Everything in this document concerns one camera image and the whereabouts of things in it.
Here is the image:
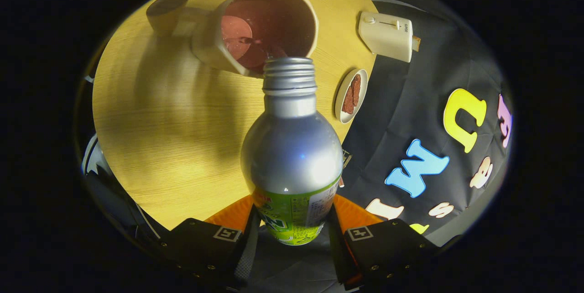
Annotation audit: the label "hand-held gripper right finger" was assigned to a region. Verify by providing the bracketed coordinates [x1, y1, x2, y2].
[326, 194, 439, 290]

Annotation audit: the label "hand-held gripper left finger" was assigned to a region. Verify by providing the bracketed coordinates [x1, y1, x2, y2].
[157, 194, 261, 289]

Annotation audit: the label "silver juice bottle green label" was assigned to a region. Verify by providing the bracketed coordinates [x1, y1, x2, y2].
[240, 57, 344, 246]

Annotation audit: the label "beige wooden-handled cup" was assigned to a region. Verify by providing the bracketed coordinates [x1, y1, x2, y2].
[146, 0, 318, 77]

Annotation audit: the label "black backdrop cloth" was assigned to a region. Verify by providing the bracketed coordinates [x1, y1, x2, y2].
[338, 0, 514, 248]

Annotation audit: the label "wooden table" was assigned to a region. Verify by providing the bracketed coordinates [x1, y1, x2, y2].
[93, 0, 378, 230]

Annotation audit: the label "white oval plate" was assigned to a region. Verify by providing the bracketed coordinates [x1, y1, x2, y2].
[334, 69, 368, 124]

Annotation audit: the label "brown meat strips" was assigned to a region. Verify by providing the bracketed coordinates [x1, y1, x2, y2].
[342, 74, 362, 115]

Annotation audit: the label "white toaster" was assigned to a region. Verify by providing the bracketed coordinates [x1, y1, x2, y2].
[358, 11, 413, 63]

